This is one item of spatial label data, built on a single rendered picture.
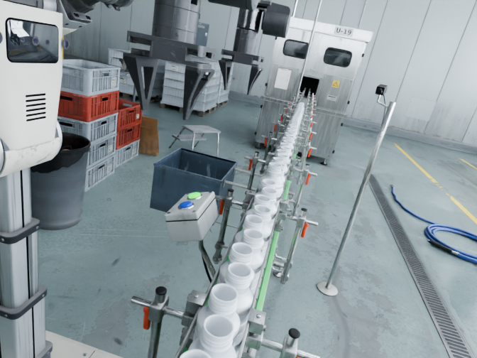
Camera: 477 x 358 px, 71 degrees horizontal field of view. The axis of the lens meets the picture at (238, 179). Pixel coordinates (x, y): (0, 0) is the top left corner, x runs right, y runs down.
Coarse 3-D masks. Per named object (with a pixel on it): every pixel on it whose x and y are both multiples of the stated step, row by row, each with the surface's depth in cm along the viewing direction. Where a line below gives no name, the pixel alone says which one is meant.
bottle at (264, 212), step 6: (258, 210) 70; (264, 210) 73; (270, 210) 71; (264, 216) 70; (264, 222) 71; (264, 228) 71; (270, 228) 73; (264, 234) 70; (264, 240) 71; (264, 246) 72; (264, 252) 73
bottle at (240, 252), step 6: (234, 246) 56; (240, 246) 57; (246, 246) 57; (234, 252) 54; (240, 252) 57; (246, 252) 57; (252, 252) 55; (234, 258) 54; (240, 258) 54; (246, 258) 54; (222, 264) 57; (228, 264) 56; (246, 264) 54; (222, 270) 56; (252, 270) 57; (222, 276) 55; (252, 276) 56; (222, 282) 55; (252, 282) 56
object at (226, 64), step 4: (232, 56) 87; (220, 60) 84; (224, 60) 86; (228, 60) 86; (232, 60) 88; (220, 64) 85; (224, 64) 84; (228, 64) 86; (220, 68) 85; (224, 68) 85; (228, 68) 89; (224, 72) 86; (228, 72) 89; (224, 76) 86; (228, 76) 89; (224, 80) 87; (228, 80) 89; (224, 84) 88; (224, 88) 89
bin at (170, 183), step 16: (160, 160) 150; (176, 160) 171; (192, 160) 174; (208, 160) 172; (224, 160) 170; (160, 176) 147; (176, 176) 145; (192, 176) 143; (208, 176) 175; (224, 176) 146; (160, 192) 149; (176, 192) 147; (224, 192) 156; (160, 208) 152; (240, 208) 172
